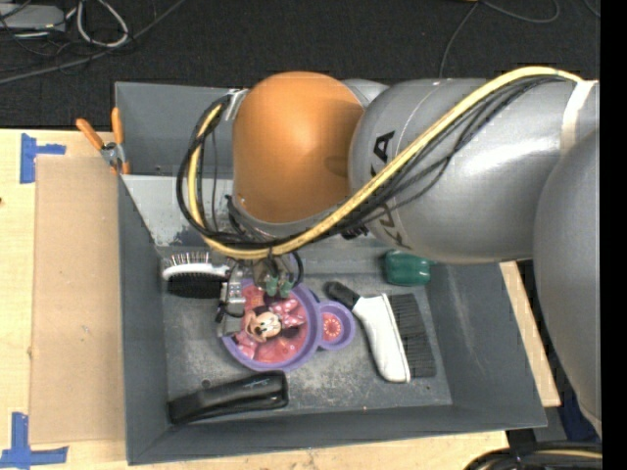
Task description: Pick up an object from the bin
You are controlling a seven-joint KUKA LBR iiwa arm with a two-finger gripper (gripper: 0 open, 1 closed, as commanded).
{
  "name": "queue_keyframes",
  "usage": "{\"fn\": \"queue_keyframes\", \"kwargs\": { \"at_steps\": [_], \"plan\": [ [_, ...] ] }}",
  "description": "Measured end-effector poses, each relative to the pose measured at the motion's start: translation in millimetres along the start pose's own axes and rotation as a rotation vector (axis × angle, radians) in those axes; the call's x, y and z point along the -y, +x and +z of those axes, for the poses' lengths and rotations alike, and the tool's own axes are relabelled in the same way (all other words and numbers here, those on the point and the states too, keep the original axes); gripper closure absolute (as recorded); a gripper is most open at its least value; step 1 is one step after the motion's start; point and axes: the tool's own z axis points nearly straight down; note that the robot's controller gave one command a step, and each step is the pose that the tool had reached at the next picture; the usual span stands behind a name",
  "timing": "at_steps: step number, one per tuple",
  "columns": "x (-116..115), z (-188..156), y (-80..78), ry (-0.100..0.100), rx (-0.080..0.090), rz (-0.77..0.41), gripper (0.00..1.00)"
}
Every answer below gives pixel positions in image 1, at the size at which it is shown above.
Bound brown cardboard board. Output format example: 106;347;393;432
27;154;129;447

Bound white and black hairbrush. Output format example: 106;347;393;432
161;251;232;300

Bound white hand brush black bristles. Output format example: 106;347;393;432
324;280;439;385

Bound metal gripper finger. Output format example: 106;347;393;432
215;305;245;339
224;267;247;308

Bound black stapler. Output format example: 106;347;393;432
167;370;291;426

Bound purple cartoon mouse plate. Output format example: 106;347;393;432
219;281;357;373

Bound grey metal bin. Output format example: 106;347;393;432
114;80;550;466

